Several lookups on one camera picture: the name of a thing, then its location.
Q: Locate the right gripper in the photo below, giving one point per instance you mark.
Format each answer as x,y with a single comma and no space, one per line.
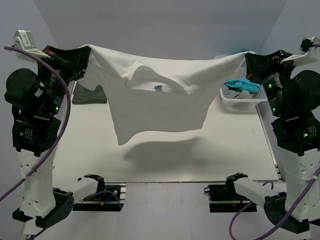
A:
258,64

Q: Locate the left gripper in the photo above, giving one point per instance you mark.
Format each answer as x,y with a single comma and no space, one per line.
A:
75,60

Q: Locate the white t-shirt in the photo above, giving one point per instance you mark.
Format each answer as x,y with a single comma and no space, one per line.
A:
160,95

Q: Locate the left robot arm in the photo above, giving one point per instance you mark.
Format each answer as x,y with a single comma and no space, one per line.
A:
41,107

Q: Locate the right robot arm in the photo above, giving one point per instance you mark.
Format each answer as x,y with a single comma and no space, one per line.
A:
292,100

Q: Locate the turquoise t-shirt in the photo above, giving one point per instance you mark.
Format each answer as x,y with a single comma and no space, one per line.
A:
243,84

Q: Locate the white plastic basket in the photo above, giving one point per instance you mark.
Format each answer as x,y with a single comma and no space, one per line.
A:
257,97

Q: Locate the folded dark green t-shirt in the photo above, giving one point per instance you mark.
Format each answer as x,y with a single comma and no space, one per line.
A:
84,96

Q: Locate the grey garment in basket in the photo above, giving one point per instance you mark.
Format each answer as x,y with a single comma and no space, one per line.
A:
235,94

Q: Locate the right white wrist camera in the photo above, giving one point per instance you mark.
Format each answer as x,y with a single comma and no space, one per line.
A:
309,53

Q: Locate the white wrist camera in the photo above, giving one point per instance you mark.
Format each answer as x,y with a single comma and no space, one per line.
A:
309,53
23,40

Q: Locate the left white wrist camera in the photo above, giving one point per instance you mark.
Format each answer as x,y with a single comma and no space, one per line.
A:
23,40

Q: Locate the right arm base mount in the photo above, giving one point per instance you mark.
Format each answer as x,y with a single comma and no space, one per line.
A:
223,197

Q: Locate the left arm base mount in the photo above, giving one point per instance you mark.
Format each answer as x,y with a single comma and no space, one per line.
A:
92,194

